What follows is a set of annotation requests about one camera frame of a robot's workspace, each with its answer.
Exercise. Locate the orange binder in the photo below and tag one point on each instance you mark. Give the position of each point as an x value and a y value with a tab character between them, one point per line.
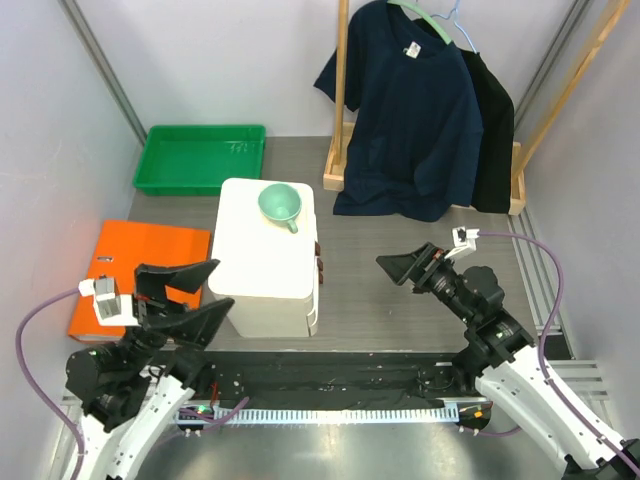
121	247

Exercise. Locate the light blue wire hanger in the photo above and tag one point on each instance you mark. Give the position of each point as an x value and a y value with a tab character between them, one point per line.
454	16

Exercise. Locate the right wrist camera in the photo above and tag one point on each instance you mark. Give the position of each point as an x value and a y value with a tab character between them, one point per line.
464	243

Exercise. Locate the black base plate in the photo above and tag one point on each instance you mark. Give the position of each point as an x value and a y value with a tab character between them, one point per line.
332	381

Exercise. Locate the navy blue t shirt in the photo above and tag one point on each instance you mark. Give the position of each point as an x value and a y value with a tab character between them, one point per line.
415	146

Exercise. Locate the white drawer box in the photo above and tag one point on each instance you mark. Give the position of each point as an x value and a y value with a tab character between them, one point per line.
271	273

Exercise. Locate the green hanger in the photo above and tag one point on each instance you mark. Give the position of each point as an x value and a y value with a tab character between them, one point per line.
426	17

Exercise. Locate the green mug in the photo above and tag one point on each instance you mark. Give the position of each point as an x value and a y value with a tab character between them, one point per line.
281	204

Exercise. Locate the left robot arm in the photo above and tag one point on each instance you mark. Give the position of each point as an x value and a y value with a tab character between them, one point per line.
130	388

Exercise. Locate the green plastic tray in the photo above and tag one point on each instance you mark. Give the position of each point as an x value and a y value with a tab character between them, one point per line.
195	160

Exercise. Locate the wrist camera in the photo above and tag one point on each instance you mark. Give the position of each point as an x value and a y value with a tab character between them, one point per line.
111	308
464	243

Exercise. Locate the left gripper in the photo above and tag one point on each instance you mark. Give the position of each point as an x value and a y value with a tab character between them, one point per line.
153	306

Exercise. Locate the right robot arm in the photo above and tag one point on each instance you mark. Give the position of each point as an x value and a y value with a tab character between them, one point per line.
505	365

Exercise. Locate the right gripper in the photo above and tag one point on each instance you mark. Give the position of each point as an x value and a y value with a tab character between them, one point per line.
409	265

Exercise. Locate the white cable duct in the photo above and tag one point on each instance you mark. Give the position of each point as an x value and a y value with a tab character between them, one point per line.
248	417

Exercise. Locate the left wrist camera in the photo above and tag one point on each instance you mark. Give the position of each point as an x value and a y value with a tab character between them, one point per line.
111	308

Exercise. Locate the black t shirt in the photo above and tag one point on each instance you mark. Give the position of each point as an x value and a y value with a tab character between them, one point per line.
492	130

